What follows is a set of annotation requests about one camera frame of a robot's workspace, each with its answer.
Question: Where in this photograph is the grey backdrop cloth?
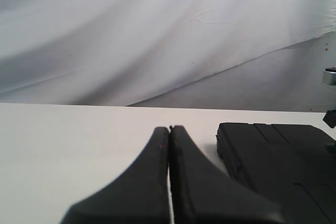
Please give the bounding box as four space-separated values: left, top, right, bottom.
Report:
1 0 335 111

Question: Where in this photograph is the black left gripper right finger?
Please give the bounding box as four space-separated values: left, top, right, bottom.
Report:
169 126 282 223

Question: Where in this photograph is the black plastic tool case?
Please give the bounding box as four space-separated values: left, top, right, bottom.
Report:
216 123 335 223

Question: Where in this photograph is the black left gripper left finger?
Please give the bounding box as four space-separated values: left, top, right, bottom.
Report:
61 127 171 223

